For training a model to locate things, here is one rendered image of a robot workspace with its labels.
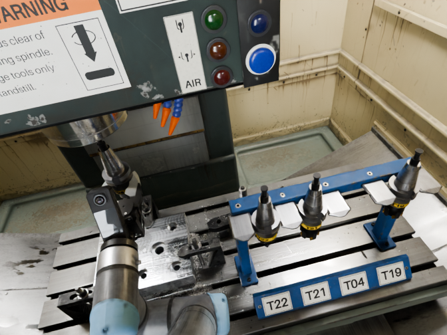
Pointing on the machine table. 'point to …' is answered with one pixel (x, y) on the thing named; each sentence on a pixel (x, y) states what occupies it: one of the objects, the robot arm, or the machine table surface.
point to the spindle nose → (85, 130)
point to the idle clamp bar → (219, 225)
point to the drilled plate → (169, 280)
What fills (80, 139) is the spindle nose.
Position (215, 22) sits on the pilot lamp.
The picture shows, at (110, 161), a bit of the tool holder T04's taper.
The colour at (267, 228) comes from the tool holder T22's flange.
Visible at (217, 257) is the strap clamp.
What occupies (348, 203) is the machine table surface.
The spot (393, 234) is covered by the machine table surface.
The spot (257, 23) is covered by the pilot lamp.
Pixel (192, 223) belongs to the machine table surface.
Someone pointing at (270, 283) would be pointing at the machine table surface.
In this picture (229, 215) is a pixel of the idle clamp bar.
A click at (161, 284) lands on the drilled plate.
